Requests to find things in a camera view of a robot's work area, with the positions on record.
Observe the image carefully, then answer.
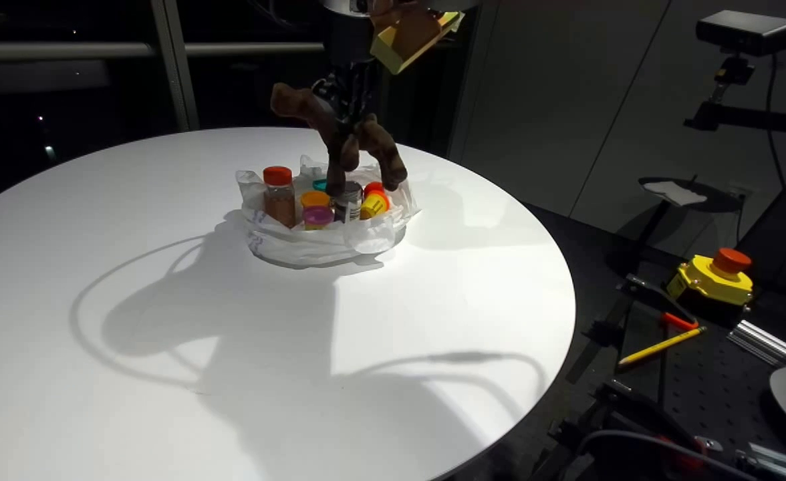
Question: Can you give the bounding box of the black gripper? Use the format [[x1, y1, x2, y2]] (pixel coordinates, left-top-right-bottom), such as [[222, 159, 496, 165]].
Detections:
[[326, 13, 378, 125]]

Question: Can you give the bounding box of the brown plush moose toy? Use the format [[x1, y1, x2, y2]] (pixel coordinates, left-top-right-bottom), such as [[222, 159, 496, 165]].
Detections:
[[270, 84, 406, 196]]

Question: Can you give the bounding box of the white pill bottle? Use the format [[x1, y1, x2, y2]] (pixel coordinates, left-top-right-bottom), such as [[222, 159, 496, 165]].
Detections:
[[339, 183, 363, 223]]

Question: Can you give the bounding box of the yellow tub with red-orange lid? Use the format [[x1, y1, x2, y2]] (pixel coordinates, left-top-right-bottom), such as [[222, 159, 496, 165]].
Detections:
[[362, 183, 391, 219]]

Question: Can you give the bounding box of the spice jar with orange lid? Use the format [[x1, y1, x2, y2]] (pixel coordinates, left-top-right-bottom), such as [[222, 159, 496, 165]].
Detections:
[[263, 165, 298, 228]]

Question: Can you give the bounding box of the yellow tub with orange-yellow lid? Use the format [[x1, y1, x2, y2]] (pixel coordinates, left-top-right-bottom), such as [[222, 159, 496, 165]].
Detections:
[[299, 191, 331, 211]]

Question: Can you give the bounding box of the yellow tub with pink lid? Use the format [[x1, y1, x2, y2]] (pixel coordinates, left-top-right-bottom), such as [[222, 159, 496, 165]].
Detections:
[[303, 208, 335, 231]]

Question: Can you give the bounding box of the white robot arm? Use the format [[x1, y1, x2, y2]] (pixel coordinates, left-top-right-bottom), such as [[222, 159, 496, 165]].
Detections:
[[312, 0, 478, 125]]

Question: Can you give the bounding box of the white plastic bag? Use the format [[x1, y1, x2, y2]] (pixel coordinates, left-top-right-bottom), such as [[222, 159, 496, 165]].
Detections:
[[236, 155, 417, 267]]

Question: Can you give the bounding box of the yellow and orange pencil tool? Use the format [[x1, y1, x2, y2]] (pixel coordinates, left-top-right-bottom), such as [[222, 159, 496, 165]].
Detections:
[[617, 326, 705, 366]]

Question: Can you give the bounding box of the yellow emergency stop button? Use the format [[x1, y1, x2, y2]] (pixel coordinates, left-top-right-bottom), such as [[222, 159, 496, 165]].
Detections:
[[667, 249, 754, 308]]

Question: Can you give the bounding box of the metal window rail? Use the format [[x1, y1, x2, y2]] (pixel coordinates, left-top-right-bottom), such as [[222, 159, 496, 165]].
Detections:
[[0, 0, 323, 128]]

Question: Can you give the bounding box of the black camera on stand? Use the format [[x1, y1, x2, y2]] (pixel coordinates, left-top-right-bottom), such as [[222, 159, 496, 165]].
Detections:
[[687, 10, 786, 134]]

